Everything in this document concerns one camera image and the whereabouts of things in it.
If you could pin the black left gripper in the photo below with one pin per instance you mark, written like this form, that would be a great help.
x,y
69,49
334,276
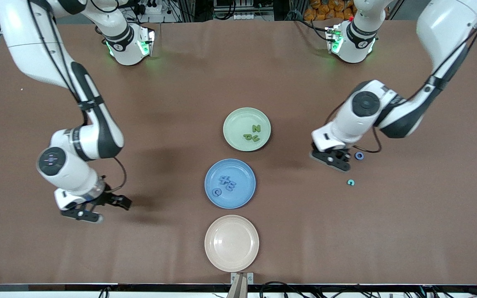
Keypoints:
x,y
341,155

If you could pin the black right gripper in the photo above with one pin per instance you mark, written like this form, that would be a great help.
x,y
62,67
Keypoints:
x,y
109,199

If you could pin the green foam letter N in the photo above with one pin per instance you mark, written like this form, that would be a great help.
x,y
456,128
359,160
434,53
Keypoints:
x,y
256,128

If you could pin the blue foam letter G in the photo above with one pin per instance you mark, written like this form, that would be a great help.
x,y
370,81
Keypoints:
x,y
215,192

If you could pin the green foam letter P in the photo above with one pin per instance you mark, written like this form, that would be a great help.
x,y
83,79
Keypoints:
x,y
247,136

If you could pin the blue foam digit 6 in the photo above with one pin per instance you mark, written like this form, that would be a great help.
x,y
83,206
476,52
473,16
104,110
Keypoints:
x,y
221,181

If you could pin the blue foam letter E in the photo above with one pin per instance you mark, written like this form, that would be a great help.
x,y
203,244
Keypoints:
x,y
231,186

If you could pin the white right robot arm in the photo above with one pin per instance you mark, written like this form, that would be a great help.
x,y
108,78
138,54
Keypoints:
x,y
68,169

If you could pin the blue foam letter O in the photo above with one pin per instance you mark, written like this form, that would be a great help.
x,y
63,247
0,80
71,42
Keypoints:
x,y
356,156

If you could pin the brown table cover sheet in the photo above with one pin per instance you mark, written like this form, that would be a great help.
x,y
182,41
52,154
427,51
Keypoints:
x,y
346,231

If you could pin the blue plate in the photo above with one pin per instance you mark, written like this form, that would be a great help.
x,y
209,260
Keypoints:
x,y
242,198

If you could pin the pale green plate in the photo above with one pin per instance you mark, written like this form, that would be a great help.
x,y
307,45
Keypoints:
x,y
234,124

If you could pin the beige plate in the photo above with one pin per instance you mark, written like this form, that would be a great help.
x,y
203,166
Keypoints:
x,y
231,243

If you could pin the orange objects pile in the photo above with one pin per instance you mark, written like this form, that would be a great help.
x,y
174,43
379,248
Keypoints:
x,y
325,10

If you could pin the white power strip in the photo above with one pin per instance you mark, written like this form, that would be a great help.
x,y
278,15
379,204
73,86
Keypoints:
x,y
246,16

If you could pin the power strip with plugs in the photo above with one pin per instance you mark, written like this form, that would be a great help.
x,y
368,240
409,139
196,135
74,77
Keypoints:
x,y
151,7

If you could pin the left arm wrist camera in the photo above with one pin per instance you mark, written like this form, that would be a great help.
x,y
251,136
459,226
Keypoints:
x,y
329,161

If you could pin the dark table edge rail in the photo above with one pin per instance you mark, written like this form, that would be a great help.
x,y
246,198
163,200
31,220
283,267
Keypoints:
x,y
139,287

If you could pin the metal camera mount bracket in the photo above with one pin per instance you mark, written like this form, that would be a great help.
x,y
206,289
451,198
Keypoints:
x,y
242,281

